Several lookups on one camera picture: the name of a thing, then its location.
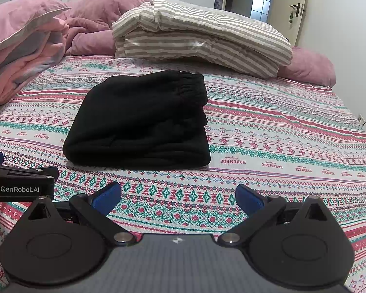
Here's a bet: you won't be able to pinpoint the pink duvet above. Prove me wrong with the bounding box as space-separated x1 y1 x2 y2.
53 0 336 87

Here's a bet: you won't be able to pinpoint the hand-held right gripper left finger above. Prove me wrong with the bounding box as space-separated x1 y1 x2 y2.
24 181 135 247

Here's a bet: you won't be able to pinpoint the dark door handle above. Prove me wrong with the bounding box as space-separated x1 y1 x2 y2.
289 3 305 17

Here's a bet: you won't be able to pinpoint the pink and grey folded blanket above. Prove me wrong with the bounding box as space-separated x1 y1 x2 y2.
0 17 70 108

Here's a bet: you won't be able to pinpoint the black pants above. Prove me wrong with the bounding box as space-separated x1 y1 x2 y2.
62 70 212 170

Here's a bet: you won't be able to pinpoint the striped folded quilt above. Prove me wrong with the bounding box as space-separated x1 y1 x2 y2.
111 0 293 79

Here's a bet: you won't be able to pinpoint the patterned bed sheet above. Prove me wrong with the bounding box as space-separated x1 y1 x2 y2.
0 53 366 293

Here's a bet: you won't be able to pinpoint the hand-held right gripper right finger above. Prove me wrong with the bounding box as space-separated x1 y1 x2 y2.
218 185 335 247

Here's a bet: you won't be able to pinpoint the pink pillow with grey edge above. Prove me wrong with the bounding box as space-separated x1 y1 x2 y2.
0 0 71 54

